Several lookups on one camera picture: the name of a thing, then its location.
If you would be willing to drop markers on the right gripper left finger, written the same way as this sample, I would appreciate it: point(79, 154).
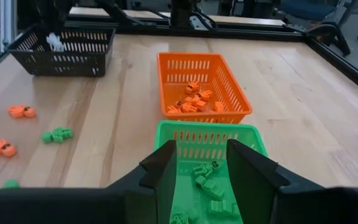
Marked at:
point(157, 186)

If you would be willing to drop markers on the black plastic basket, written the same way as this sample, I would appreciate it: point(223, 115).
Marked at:
point(73, 67)

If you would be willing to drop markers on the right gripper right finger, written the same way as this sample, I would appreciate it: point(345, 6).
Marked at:
point(253, 180)

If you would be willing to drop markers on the silver aluminium post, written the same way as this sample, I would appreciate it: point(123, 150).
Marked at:
point(8, 25)

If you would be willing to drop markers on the orange plastic basket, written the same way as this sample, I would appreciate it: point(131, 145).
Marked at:
point(172, 77)

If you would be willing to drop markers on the green plastic basket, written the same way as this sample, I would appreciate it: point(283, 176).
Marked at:
point(197, 130)

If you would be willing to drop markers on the white skeleton figure toy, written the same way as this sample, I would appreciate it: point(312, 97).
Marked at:
point(55, 42)

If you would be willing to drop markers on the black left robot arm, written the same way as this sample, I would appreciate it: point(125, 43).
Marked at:
point(181, 12)

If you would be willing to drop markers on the grey office chair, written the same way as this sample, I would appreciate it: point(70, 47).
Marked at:
point(309, 9)

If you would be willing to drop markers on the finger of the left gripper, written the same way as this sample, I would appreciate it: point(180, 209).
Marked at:
point(46, 15)
point(63, 14)

